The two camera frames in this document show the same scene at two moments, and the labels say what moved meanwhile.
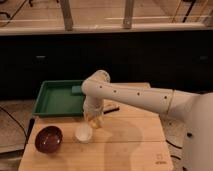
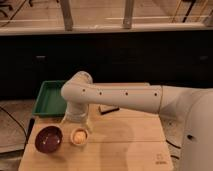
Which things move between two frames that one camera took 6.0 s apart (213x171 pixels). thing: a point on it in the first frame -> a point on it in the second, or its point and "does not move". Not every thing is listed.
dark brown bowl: [48, 139] does not move
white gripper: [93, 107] -> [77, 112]
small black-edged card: [110, 106] does not move
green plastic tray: [59, 98] does not move
